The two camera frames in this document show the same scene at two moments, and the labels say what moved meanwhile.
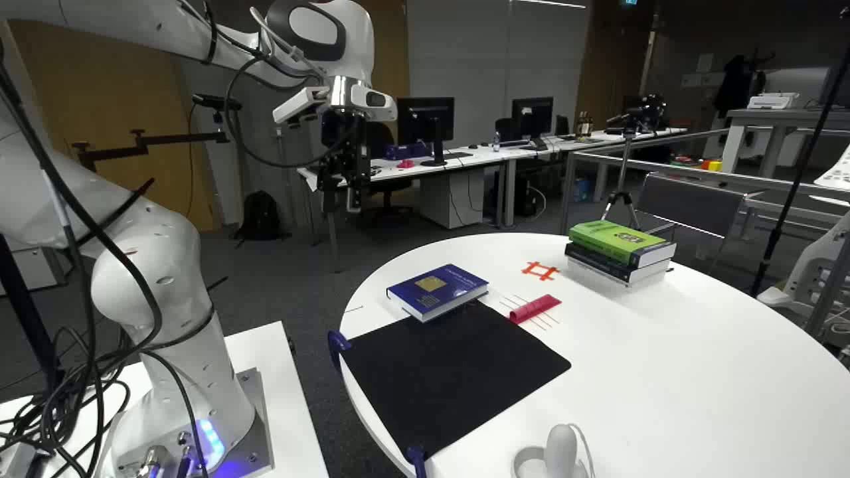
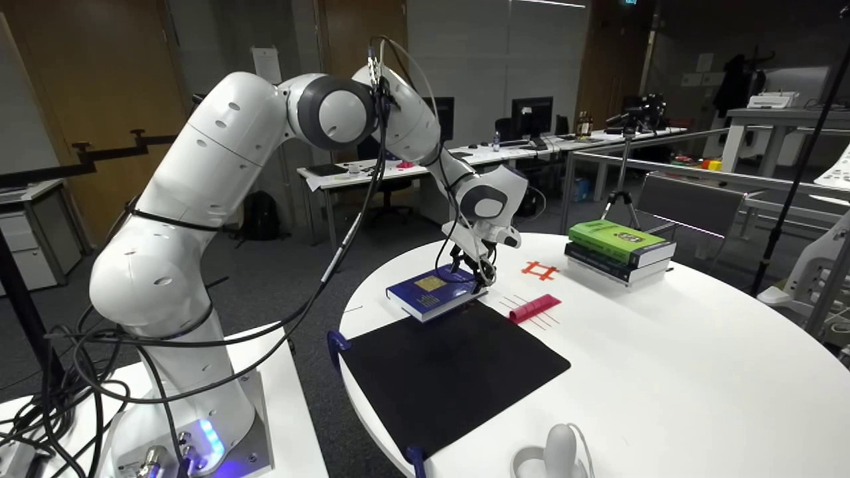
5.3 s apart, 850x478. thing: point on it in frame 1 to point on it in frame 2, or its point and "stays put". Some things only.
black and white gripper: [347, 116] to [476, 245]
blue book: [438, 290] stays put
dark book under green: [630, 272] stays put
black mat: [440, 377] stays put
